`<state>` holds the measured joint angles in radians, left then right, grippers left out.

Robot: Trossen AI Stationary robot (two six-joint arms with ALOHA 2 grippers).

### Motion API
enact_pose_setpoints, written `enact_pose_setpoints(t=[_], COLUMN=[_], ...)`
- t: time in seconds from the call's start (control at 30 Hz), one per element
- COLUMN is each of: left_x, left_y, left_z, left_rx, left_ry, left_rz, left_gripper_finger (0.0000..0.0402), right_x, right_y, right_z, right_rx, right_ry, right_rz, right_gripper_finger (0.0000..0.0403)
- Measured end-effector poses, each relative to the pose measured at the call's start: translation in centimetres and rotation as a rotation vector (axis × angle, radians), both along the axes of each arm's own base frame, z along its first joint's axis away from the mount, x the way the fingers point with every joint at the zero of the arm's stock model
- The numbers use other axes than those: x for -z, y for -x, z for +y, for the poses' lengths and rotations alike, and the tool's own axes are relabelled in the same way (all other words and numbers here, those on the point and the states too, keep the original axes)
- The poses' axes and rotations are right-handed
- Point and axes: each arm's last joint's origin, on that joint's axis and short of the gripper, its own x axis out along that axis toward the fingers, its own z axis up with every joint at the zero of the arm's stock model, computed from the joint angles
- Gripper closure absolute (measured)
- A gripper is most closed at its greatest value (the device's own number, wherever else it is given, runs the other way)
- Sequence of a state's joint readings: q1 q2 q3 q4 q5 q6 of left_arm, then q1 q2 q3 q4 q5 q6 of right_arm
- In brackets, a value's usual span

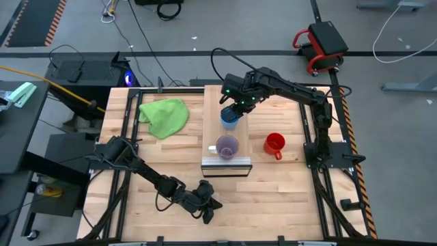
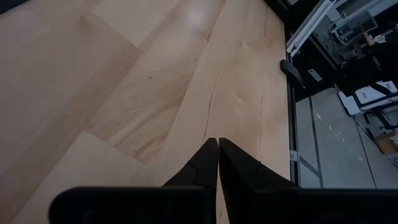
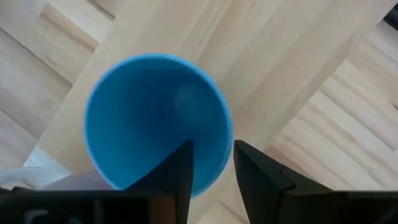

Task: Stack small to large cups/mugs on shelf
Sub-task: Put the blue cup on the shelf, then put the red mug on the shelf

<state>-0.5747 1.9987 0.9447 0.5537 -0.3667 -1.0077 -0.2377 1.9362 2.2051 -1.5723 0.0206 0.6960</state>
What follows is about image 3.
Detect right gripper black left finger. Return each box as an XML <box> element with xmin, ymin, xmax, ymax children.
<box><xmin>0</xmin><ymin>139</ymin><xmax>194</xmax><ymax>224</ymax></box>

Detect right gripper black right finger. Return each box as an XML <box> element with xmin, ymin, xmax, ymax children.
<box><xmin>233</xmin><ymin>139</ymin><xmax>398</xmax><ymax>224</ymax></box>

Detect blue plastic cup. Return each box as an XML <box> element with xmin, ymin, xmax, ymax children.
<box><xmin>83</xmin><ymin>52</ymin><xmax>234</xmax><ymax>198</ymax></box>

